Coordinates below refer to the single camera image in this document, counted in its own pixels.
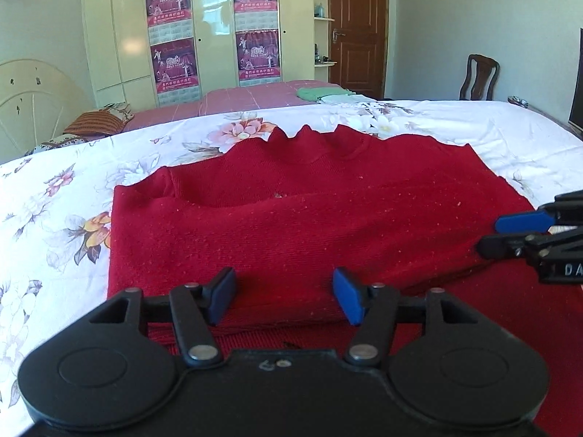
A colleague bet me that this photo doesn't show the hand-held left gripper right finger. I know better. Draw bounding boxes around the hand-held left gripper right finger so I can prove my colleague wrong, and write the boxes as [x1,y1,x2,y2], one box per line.
[332,267,461,369]

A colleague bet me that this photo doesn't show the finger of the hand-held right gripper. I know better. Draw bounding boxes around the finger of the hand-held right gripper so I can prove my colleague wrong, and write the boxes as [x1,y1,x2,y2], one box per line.
[477,225,583,259]
[495,192,583,234]

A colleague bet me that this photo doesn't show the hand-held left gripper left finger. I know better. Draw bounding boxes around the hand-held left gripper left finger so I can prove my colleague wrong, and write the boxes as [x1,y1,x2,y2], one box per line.
[86,267,238,369]

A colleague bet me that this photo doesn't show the red knit sweater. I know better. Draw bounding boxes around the red knit sweater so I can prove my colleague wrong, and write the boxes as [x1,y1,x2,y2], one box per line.
[107,124,583,437]

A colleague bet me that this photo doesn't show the wooden television cabinet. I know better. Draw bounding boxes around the wooden television cabinet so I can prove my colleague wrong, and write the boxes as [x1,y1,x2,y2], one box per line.
[508,95,570,125]

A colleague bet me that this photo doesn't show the black television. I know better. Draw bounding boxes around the black television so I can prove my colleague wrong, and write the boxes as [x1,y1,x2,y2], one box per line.
[568,27,583,137]

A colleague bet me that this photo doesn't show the dark wooden chair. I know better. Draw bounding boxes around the dark wooden chair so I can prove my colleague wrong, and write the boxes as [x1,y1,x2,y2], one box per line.
[459,54,500,102]

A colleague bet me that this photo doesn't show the white floral bed sheet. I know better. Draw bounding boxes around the white floral bed sheet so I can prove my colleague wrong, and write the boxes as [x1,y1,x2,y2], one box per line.
[0,98,583,424]

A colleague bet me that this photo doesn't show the pink checked bedspread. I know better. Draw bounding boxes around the pink checked bedspread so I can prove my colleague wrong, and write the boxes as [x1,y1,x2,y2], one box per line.
[121,79,347,130]

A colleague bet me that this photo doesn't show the patterned white pillow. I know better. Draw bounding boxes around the patterned white pillow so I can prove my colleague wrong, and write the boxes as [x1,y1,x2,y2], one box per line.
[98,102,135,121]

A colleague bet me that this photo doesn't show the striped red pillow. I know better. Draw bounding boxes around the striped red pillow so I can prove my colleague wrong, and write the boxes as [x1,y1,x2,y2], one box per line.
[64,110,135,136]

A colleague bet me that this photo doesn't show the cream wardrobe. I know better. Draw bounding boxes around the cream wardrobe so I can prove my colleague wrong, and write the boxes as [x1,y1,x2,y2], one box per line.
[81,0,335,107]

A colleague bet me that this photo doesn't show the brown wooden door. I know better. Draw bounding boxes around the brown wooden door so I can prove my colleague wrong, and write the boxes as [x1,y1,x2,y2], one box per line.
[327,0,389,100]

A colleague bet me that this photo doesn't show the cream corner shelves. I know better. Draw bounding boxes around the cream corner shelves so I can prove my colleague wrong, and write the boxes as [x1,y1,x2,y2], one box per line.
[312,0,338,83]

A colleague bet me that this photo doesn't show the cream round headboard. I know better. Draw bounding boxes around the cream round headboard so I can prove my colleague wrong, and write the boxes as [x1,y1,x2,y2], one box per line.
[0,59,94,165]

